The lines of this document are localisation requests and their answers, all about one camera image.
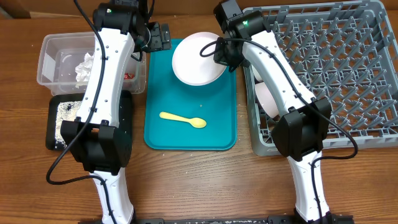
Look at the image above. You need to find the pale green bowl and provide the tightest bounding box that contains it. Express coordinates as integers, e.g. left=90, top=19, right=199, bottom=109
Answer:
left=251, top=65, right=263, bottom=82

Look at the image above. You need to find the large white plate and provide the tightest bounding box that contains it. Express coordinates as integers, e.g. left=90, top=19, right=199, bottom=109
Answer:
left=172, top=32, right=226, bottom=86

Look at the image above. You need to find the pink bowl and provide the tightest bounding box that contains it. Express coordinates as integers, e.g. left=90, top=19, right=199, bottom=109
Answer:
left=254, top=82, right=279, bottom=118

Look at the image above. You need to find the red snack wrapper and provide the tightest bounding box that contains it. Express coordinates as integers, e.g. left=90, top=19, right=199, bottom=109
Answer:
left=124, top=73, right=135, bottom=80

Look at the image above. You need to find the foil wrapper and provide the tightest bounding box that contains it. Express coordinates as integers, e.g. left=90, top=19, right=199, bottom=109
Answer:
left=75, top=53, right=94, bottom=82

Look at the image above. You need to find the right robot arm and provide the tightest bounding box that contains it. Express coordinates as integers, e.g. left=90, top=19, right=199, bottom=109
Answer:
left=213, top=1, right=331, bottom=223

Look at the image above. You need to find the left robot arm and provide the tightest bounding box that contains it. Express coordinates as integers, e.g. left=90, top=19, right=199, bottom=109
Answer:
left=61, top=1, right=171, bottom=223

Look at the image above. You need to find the clear plastic waste bin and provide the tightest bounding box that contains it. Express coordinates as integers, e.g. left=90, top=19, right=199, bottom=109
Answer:
left=37, top=28, right=146, bottom=97

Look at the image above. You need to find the grey dishwasher rack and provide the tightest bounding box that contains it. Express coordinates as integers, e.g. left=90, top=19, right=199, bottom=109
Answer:
left=258, top=1, right=397, bottom=149

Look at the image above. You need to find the teal plastic serving tray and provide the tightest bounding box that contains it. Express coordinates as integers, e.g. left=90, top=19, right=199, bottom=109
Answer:
left=144, top=49, right=237, bottom=151

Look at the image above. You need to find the yellow plastic spoon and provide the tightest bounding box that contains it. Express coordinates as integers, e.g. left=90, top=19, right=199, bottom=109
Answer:
left=159, top=111, right=206, bottom=128

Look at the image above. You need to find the black plastic tray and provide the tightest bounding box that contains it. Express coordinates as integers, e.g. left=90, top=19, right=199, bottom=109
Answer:
left=45, top=90, right=134, bottom=151

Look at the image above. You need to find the spilled white rice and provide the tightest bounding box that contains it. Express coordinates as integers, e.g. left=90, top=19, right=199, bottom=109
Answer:
left=55, top=101, right=81, bottom=150

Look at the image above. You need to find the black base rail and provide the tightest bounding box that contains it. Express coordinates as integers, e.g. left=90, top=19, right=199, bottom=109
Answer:
left=78, top=214, right=355, bottom=224

